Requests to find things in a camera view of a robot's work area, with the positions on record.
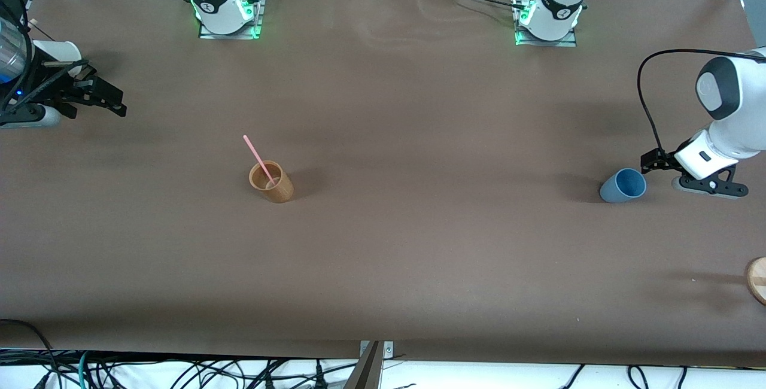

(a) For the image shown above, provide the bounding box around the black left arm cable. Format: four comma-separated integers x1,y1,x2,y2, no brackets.
637,48,766,154

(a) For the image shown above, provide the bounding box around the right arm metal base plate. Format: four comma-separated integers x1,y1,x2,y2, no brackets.
199,0,265,40

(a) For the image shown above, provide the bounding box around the blue cup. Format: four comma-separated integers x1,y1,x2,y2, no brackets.
600,168,648,203

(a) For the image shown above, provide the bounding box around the bamboo wooden cup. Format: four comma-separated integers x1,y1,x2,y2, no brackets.
249,160,294,203

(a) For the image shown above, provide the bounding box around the teal floor cable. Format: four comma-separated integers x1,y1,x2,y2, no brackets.
76,350,92,389

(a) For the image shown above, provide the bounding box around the white cup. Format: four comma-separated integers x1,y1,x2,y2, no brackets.
31,40,82,77

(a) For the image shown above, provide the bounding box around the black cup rack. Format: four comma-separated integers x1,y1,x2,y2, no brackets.
36,23,98,78

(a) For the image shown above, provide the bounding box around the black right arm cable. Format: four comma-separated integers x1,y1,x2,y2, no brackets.
0,0,90,110

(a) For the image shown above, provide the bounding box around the pink straw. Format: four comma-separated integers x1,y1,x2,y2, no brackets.
242,135,278,189

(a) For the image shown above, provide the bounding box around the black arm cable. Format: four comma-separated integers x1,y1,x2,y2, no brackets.
637,48,766,154
0,0,90,110

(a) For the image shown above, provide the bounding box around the round wooden disc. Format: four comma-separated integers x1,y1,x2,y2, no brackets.
745,256,766,306

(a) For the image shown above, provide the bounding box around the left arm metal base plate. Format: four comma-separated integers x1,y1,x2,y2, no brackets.
513,0,579,47

